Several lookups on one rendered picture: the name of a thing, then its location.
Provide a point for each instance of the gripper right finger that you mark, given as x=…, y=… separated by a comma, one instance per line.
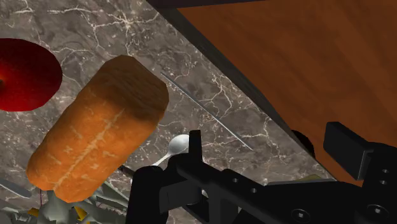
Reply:
x=347, y=149

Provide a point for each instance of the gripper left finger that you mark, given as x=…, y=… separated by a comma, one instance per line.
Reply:
x=217, y=186

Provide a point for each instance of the white spoon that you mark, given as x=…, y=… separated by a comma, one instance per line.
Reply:
x=180, y=144

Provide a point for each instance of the thin grey metal rod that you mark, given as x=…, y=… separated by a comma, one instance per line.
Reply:
x=205, y=108

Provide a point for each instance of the brown bread loaf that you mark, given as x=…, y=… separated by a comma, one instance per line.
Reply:
x=99, y=130

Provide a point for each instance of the grey-green leafy plant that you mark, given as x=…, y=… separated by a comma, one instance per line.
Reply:
x=55, y=211

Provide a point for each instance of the red apple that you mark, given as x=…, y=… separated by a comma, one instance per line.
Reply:
x=24, y=74

